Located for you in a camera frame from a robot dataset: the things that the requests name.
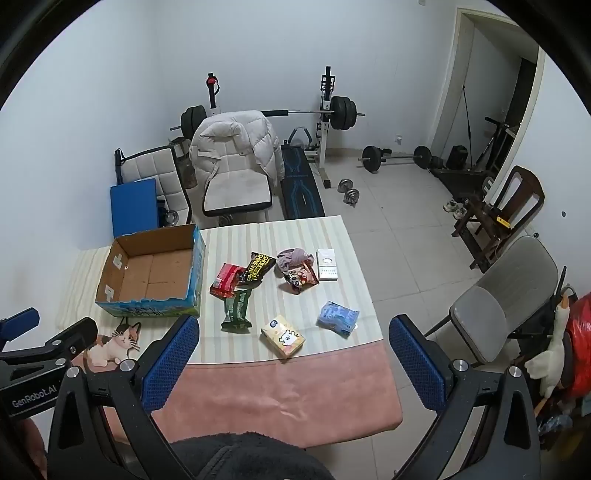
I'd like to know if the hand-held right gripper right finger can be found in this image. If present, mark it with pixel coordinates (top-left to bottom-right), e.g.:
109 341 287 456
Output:
389 314 541 480

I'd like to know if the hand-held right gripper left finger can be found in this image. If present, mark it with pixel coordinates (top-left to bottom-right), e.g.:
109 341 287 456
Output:
46 315 200 480

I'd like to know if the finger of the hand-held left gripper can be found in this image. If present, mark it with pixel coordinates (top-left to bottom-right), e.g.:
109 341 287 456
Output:
0 318 99 370
0 308 40 344

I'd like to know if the dark green snack packet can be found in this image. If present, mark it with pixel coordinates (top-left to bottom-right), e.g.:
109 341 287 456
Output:
221 288 254 332

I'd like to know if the blue printed cardboard box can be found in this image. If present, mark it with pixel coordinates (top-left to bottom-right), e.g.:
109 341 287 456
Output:
95 224 206 319

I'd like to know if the blue tissue packet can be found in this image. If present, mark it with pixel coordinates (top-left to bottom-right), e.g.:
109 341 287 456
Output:
316 301 360 340

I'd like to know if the red snack packet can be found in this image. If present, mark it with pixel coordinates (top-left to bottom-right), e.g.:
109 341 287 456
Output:
209 263 245 298

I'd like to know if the yellow bear print tissue pack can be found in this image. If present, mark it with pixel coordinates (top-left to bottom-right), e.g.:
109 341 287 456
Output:
260 315 306 358

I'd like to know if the black yellow snack packet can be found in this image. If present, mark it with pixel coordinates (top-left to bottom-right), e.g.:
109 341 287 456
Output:
238 252 277 289

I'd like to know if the silver white cigarette pack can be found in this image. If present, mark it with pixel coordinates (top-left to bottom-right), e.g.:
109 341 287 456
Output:
316 248 340 282

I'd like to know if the cartoon print snack packet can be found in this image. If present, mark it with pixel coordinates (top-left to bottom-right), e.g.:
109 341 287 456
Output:
281 262 320 294

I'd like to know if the pink sock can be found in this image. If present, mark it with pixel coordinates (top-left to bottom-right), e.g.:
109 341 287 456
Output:
276 247 317 273

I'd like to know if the person's left forearm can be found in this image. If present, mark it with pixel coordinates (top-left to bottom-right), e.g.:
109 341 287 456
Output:
18 418 49 480

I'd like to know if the pink cat print blanket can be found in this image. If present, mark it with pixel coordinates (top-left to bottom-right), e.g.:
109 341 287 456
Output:
76 320 403 450

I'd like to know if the person's dark fleece clothing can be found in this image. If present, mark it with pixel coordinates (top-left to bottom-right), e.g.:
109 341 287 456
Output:
171 431 338 480

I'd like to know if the white goose plush toy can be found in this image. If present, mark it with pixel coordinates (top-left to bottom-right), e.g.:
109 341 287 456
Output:
524 295 573 398

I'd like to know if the blue board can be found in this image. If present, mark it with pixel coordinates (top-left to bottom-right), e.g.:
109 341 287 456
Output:
110 178 161 239

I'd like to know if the grey folding chair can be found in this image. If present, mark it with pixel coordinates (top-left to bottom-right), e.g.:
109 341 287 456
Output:
424 235 559 365

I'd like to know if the striped cream table cover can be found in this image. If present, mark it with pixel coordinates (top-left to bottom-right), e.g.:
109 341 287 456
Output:
55 216 386 365

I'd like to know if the red bag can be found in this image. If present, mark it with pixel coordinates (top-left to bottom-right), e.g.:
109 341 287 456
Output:
566 291 591 400

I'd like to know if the white quilted chair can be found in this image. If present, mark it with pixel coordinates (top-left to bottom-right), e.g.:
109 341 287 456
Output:
115 145 192 227

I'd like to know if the beige cushioned chair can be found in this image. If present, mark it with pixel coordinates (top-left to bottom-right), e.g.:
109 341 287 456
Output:
202 152 273 217

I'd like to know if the dark floor mat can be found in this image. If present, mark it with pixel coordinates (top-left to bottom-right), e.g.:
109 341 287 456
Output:
431 166 497 199

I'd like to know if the short barbell with black plates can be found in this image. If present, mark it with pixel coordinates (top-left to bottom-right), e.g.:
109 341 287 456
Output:
358 145 432 174

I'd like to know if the dark wooden chair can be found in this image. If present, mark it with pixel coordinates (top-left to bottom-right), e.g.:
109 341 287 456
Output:
451 165 546 273

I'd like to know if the white chair with puffer jacket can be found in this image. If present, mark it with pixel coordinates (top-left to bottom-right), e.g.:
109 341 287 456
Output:
189 110 286 188

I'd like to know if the black kick scooter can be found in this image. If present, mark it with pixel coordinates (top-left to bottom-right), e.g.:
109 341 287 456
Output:
475 117 513 171

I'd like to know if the white barbell rack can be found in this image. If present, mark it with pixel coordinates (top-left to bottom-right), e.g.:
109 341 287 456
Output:
205 66 335 190

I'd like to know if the long barbell with black plates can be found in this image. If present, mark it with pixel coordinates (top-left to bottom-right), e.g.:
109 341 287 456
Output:
170 96 366 139

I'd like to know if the white door frame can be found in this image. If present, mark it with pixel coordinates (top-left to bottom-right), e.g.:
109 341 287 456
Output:
427 7 548 185

